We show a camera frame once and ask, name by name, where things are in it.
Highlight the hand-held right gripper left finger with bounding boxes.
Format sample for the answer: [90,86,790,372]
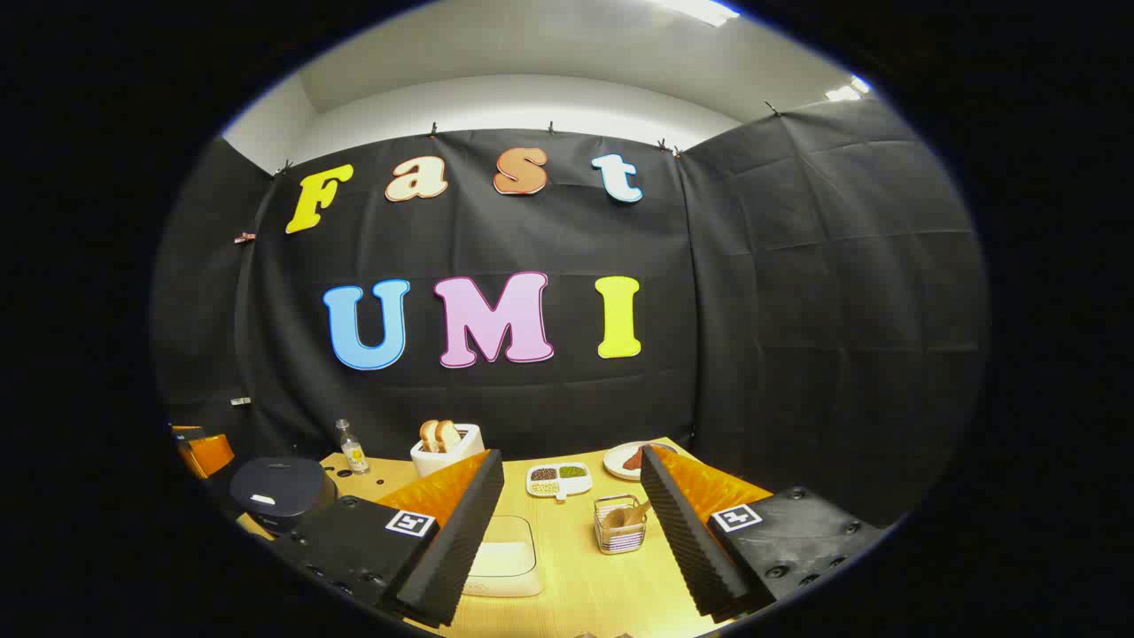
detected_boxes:
[266,449,506,628]

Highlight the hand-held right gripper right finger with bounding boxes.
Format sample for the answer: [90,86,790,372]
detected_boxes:
[640,445,887,623]

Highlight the clear rectangular rice container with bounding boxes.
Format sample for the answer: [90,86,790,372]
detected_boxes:
[461,516,545,598]

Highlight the metal wire chopstick holder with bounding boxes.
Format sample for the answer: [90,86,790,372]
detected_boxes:
[593,494,652,556]

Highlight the wooden spoon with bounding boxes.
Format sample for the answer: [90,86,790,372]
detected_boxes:
[602,501,652,533]

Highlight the dark grey rice cooker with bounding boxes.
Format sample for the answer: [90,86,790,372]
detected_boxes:
[229,455,339,537]

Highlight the white toaster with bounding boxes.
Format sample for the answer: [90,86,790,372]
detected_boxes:
[410,424,485,479]

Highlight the white round plate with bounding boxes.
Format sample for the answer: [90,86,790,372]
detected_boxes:
[603,441,679,482]

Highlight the white divided dish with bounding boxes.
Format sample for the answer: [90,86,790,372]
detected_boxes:
[526,463,594,502]

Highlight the small glass bottle yellow label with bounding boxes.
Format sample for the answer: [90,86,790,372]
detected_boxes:
[335,419,370,476]

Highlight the black backdrop cloth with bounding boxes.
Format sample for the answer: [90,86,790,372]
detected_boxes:
[151,97,989,533]

